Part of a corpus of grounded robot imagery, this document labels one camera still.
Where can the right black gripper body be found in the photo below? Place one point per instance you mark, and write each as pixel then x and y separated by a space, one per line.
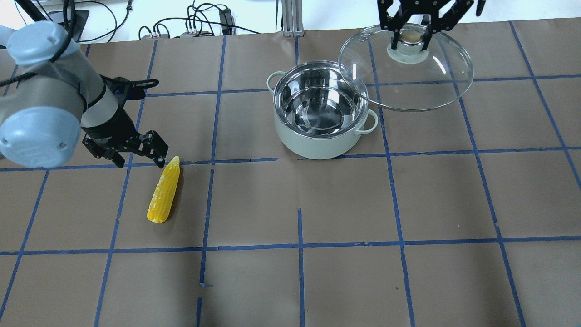
pixel 402 18

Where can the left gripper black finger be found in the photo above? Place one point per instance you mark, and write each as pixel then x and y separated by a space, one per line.
pixel 152 146
pixel 111 155

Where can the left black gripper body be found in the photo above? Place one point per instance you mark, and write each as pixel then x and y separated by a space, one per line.
pixel 110 128

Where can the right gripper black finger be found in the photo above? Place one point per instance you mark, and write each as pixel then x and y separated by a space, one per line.
pixel 394 24
pixel 436 24

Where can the yellow corn cob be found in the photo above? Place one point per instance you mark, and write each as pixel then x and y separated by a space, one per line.
pixel 164 193

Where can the glass pot lid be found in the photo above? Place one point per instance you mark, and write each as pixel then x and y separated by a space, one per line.
pixel 406 70

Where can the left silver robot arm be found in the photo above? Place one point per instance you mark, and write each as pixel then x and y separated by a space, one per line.
pixel 61 100

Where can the pale green steel pot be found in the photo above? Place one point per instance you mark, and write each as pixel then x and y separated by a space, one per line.
pixel 318 114

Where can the brown paper table mat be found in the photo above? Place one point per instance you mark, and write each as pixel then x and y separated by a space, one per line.
pixel 465 216

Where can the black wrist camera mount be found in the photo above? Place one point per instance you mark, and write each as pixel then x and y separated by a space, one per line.
pixel 126 90

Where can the aluminium frame post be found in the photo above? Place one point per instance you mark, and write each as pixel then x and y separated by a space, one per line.
pixel 292 18

